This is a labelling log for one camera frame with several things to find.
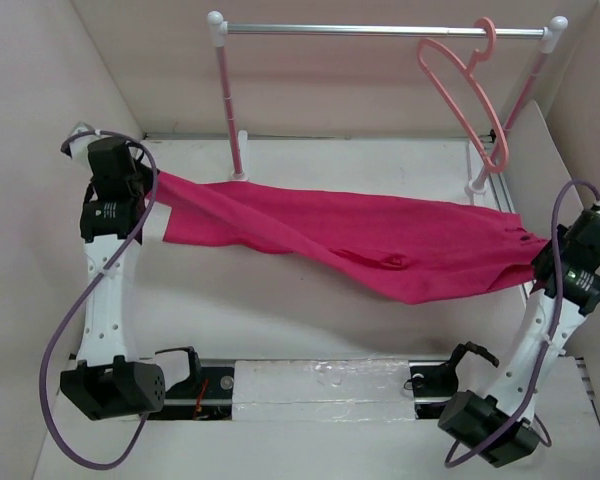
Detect magenta trousers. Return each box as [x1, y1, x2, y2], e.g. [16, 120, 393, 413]
[157, 172, 547, 305]

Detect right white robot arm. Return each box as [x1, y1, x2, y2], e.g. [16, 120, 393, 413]
[438, 202, 600, 468]

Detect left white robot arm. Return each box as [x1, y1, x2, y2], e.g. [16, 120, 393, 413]
[60, 133, 165, 420]

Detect pink plastic hanger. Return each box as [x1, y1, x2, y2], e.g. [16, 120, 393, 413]
[416, 17, 509, 174]

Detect white clothes rack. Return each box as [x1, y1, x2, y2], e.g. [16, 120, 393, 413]
[206, 11, 569, 201]

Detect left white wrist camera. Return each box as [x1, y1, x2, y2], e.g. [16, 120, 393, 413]
[60, 122, 101, 169]

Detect aluminium rail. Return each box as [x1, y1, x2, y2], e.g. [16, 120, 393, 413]
[479, 132, 531, 301]

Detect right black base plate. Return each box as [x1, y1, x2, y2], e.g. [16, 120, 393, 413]
[403, 364, 459, 420]

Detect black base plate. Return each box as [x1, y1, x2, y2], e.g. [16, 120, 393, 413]
[403, 364, 459, 420]
[148, 361, 235, 421]

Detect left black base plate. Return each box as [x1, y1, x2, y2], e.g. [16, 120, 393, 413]
[148, 361, 235, 421]

